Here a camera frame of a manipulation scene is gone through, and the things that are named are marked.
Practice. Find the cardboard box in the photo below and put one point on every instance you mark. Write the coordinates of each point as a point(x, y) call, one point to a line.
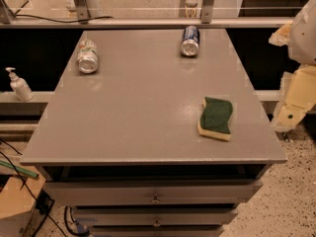
point(17, 205)

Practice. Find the green rod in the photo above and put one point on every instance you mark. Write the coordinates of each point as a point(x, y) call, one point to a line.
point(20, 170)

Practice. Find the green yellow sponge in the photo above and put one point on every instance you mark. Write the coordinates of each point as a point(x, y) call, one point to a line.
point(215, 118)

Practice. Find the grey drawer cabinet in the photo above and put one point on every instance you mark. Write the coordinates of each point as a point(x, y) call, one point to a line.
point(136, 118)

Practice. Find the top grey drawer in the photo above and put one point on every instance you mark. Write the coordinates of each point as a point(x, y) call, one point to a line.
point(152, 193)

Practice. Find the metal bracket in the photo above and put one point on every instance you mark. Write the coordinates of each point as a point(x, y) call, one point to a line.
point(82, 10)
point(206, 11)

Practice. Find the blue soda can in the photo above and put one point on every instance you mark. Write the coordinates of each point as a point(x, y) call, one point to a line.
point(190, 41)

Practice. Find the bottom grey drawer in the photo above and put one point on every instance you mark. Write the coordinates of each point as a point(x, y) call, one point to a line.
point(162, 231)

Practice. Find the green white 7up can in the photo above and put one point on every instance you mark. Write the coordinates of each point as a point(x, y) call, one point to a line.
point(87, 56)

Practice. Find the left metal bracket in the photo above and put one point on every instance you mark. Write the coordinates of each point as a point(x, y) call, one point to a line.
point(82, 10)

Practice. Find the middle grey drawer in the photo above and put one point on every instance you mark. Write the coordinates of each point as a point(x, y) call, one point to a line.
point(155, 216)

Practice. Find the white pump bottle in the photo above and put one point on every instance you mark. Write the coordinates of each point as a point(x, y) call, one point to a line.
point(19, 86)

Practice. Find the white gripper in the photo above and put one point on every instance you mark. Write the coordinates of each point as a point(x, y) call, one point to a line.
point(304, 39)

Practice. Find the right metal bracket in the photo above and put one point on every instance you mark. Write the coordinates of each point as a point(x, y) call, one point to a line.
point(206, 11)

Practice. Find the grey drawer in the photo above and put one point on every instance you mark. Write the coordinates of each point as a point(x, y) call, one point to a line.
point(155, 216)
point(152, 193)
point(162, 231)

